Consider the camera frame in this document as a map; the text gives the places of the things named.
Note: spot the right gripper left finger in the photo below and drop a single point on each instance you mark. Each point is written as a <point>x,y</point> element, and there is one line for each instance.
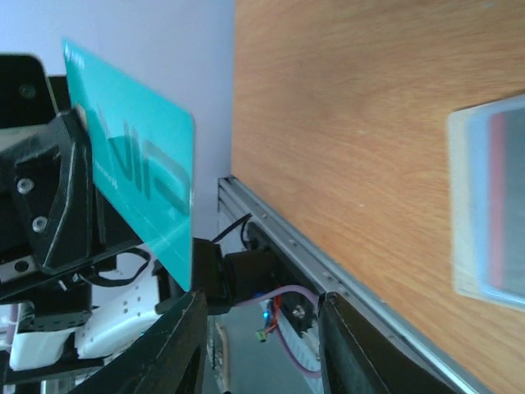
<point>168,358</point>

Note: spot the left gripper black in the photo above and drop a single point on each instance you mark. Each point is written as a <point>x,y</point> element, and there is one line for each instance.
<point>55,222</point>

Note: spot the aluminium front rail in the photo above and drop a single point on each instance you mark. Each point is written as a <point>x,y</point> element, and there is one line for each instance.
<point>328,275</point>

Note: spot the beige leather card holder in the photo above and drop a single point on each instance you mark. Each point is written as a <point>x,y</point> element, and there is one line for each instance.
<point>486,151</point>

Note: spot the teal credit card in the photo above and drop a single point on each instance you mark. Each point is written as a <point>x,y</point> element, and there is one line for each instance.
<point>143,155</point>

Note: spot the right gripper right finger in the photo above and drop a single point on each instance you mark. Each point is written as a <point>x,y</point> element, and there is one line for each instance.
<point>357,358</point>

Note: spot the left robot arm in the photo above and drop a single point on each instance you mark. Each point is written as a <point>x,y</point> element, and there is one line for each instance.
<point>88,322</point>

